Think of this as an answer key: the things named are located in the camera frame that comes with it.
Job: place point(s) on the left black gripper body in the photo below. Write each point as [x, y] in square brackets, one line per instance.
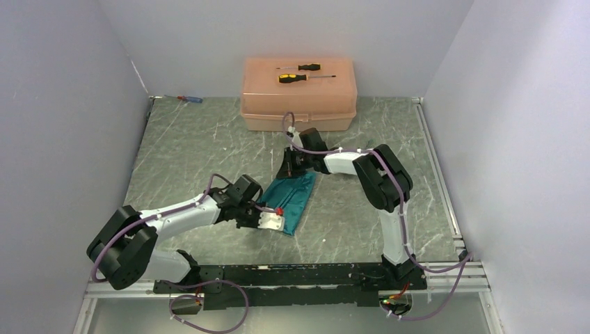
[248, 216]

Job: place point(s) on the pink plastic toolbox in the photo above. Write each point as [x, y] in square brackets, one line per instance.
[326, 104]

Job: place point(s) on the teal cloth napkin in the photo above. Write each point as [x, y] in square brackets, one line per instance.
[292, 196]

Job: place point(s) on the small yellow-black screwdriver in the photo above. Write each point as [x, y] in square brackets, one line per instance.
[313, 67]

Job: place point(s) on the red-blue screwdriver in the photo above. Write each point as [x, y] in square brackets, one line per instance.
[190, 99]

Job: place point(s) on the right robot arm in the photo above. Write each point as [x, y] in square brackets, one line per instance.
[384, 180]

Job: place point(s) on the aluminium frame rail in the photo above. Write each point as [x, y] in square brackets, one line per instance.
[453, 302]

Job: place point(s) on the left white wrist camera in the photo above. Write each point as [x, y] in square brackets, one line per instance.
[271, 219]

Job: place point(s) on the large yellow-black screwdriver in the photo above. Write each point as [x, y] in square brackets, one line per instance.
[292, 78]

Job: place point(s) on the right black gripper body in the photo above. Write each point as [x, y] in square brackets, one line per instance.
[309, 156]

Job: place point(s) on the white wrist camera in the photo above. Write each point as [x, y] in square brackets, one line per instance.
[271, 219]
[294, 137]

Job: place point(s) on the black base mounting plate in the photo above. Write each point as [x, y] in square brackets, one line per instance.
[361, 283]

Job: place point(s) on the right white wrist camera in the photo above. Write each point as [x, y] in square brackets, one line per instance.
[294, 137]

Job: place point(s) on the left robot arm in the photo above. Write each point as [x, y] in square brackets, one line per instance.
[125, 249]

